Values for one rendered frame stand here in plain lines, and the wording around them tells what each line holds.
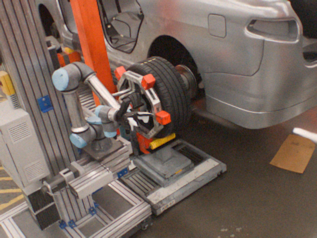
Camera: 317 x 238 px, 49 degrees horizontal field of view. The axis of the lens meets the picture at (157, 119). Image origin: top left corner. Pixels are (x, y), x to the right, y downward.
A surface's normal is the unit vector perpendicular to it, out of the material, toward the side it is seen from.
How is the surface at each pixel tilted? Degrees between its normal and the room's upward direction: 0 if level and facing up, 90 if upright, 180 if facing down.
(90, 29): 90
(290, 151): 2
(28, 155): 90
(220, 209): 0
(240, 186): 0
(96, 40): 90
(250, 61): 90
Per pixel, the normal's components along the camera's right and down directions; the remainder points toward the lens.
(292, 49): 0.24, 0.44
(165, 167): -0.13, -0.86
